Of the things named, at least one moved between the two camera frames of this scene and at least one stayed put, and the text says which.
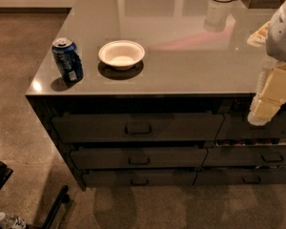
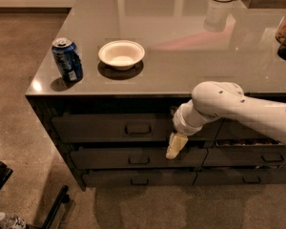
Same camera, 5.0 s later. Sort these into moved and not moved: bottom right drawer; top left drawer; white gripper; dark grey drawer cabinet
Moved: white gripper
Not moved: bottom right drawer; dark grey drawer cabinet; top left drawer
